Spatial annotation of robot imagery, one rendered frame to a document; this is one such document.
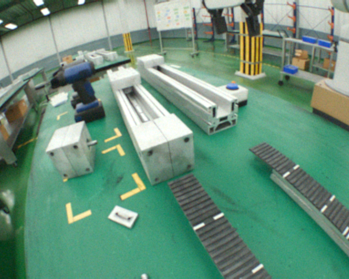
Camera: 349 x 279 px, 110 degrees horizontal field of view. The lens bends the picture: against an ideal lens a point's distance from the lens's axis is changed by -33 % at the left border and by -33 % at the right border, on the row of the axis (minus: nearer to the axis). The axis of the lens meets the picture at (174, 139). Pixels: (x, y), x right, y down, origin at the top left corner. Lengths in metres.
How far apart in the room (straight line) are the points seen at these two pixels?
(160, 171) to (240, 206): 0.17
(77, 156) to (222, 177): 0.32
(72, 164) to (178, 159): 0.25
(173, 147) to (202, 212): 0.13
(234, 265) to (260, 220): 0.11
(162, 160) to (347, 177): 0.44
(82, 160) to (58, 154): 0.06
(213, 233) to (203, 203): 0.06
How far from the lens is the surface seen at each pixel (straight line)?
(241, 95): 0.62
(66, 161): 0.45
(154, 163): 0.34
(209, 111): 0.47
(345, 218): 0.37
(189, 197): 0.31
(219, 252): 0.26
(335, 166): 0.51
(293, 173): 0.37
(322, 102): 0.76
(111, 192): 0.40
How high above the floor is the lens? 1.06
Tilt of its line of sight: 36 degrees down
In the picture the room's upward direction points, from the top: 8 degrees counter-clockwise
